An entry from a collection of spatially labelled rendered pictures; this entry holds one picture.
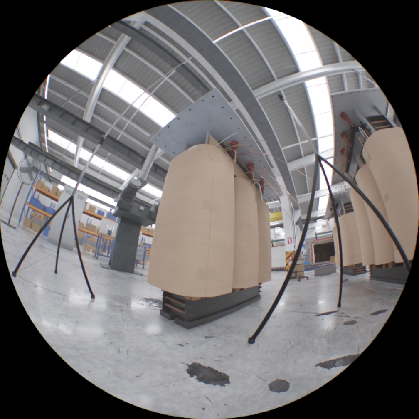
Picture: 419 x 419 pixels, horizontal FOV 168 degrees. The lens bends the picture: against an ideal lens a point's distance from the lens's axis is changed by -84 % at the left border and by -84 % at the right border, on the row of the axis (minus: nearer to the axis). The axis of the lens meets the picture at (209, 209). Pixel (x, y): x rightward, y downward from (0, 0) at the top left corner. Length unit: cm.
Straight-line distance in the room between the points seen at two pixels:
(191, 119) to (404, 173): 165
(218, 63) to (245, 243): 425
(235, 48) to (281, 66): 292
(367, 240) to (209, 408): 190
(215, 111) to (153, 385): 138
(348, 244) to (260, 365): 268
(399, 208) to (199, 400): 133
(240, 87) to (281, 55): 637
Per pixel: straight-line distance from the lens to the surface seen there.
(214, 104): 112
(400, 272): 161
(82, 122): 835
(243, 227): 105
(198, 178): 78
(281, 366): 56
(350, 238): 301
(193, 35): 447
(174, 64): 676
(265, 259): 145
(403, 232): 125
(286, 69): 1075
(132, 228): 319
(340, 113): 168
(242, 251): 101
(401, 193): 126
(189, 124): 123
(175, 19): 461
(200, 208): 69
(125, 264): 314
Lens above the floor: 34
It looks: 23 degrees up
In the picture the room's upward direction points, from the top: 4 degrees clockwise
